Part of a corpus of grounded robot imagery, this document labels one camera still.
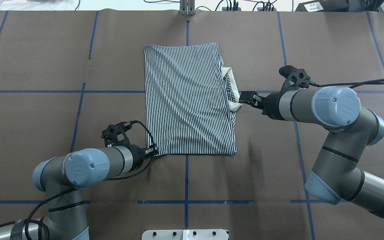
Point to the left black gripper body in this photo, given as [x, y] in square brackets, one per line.
[138, 156]

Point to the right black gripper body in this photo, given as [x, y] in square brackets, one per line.
[272, 104]

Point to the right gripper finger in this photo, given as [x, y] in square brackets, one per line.
[250, 98]

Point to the navy white striped polo shirt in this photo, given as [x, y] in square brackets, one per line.
[191, 100]

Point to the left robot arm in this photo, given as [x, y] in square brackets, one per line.
[62, 216]

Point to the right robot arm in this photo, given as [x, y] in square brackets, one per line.
[335, 175]

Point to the black power strip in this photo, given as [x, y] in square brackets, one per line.
[231, 9]

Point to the black box with label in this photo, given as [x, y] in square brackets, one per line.
[323, 6]

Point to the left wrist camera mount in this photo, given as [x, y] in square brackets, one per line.
[115, 135]

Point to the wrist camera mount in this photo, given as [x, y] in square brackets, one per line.
[294, 78]
[115, 135]

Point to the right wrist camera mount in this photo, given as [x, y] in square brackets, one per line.
[294, 78]

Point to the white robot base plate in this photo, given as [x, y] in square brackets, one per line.
[186, 234]

